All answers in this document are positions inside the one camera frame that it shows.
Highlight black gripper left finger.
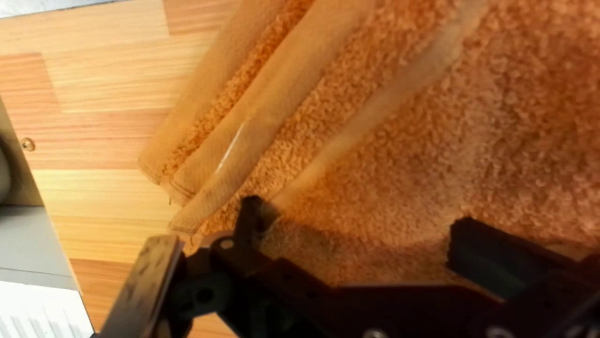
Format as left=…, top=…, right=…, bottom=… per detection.
left=208, top=194, right=340, bottom=316

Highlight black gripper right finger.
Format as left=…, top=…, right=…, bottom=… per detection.
left=447, top=216, right=600, bottom=338

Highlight wooden toy kitchen unit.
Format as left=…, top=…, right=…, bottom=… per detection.
left=0, top=0, right=600, bottom=338

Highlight orange terry towel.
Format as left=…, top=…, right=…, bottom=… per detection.
left=137, top=0, right=600, bottom=290

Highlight white toy sink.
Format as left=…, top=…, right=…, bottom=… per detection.
left=0, top=96, right=96, bottom=338

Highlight grey metal wrist bracket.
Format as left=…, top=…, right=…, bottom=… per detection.
left=96, top=233, right=186, bottom=338

